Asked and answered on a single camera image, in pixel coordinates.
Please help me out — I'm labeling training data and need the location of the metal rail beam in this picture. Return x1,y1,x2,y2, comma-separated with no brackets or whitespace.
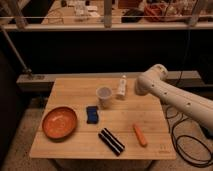
16,71,204,92

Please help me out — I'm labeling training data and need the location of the orange carrot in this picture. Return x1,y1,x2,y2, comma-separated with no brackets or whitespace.
133,124,147,147

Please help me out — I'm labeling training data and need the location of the orange bowl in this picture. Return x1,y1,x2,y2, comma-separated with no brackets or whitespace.
42,107,77,140

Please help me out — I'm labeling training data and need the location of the black white striped block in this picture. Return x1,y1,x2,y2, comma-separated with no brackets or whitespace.
98,128,125,156

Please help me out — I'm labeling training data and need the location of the clear plastic cup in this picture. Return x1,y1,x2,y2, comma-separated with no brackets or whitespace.
96,86,112,108

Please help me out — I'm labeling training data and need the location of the diagonal metal pole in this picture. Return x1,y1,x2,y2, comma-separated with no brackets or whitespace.
1,26,33,78

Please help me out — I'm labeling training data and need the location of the upper shelf with clutter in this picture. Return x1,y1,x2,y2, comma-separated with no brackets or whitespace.
0,0,213,31

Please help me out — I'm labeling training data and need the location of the small white bottle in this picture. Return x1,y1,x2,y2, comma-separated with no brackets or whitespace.
117,75,127,99

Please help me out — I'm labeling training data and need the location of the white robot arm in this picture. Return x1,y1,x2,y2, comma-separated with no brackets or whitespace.
135,64,213,134

